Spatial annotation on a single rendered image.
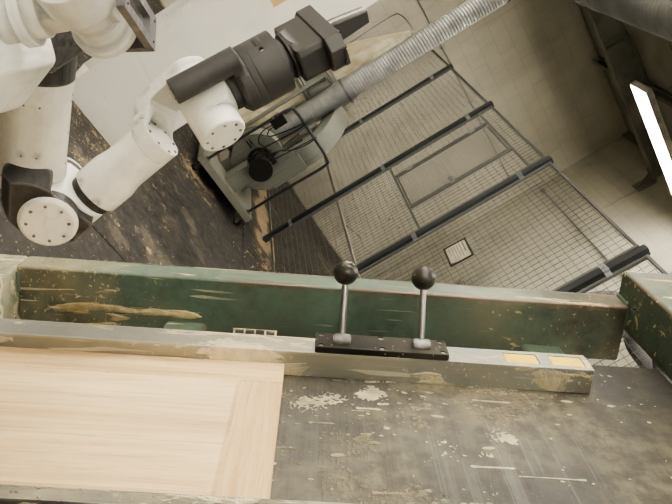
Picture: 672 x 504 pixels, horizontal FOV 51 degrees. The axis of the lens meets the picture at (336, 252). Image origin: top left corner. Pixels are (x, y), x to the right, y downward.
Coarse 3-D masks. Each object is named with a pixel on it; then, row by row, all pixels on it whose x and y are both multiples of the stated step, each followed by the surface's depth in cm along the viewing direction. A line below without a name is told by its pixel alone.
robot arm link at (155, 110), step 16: (176, 64) 95; (192, 64) 95; (160, 80) 96; (144, 96) 96; (160, 96) 97; (144, 112) 96; (160, 112) 99; (176, 112) 102; (144, 128) 96; (160, 128) 100; (144, 144) 96; (160, 144) 96; (160, 160) 98
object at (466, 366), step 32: (0, 320) 107; (32, 320) 108; (128, 352) 104; (160, 352) 104; (192, 352) 104; (224, 352) 104; (256, 352) 105; (288, 352) 105; (480, 352) 109; (512, 352) 110; (448, 384) 107; (480, 384) 107; (512, 384) 107; (544, 384) 107; (576, 384) 107
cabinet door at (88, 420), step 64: (0, 384) 94; (64, 384) 96; (128, 384) 97; (192, 384) 98; (256, 384) 99; (0, 448) 81; (64, 448) 82; (128, 448) 83; (192, 448) 84; (256, 448) 85
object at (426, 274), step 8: (416, 272) 108; (424, 272) 108; (432, 272) 108; (416, 280) 108; (424, 280) 108; (432, 280) 108; (424, 288) 108; (424, 296) 108; (424, 304) 108; (424, 312) 108; (424, 320) 108; (424, 328) 108; (424, 336) 107; (416, 344) 106; (424, 344) 106
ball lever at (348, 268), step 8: (344, 264) 108; (352, 264) 108; (336, 272) 108; (344, 272) 107; (352, 272) 107; (336, 280) 108; (344, 280) 107; (352, 280) 108; (344, 288) 108; (344, 296) 108; (344, 304) 107; (344, 312) 107; (344, 320) 107; (344, 328) 107; (336, 336) 106; (344, 336) 106
